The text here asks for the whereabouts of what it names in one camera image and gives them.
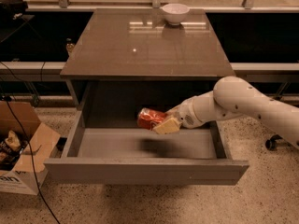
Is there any grey drawer cabinet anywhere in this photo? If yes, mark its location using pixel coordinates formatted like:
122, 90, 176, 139
61, 8, 234, 128

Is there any black cable on floor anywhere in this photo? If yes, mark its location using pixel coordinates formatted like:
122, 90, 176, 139
0, 94, 62, 224

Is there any open grey top drawer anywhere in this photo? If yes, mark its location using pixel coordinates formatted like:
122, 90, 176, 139
45, 112, 249, 186

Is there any white ceramic bowl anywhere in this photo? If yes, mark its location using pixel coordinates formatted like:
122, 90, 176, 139
162, 4, 190, 25

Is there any cardboard box with snacks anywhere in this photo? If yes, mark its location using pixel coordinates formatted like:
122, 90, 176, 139
0, 101, 60, 195

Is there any black bag on shelf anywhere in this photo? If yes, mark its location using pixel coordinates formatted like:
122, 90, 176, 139
0, 0, 28, 22

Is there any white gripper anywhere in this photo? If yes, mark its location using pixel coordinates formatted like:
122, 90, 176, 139
153, 98, 204, 134

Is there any red crushed coke can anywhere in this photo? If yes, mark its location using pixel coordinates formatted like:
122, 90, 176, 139
137, 108, 166, 130

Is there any black office chair base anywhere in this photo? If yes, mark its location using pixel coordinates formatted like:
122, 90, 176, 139
265, 134, 284, 151

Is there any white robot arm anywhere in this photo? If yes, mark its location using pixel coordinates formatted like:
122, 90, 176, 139
153, 77, 299, 148

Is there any small glass bottle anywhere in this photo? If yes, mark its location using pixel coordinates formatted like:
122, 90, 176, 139
65, 38, 75, 54

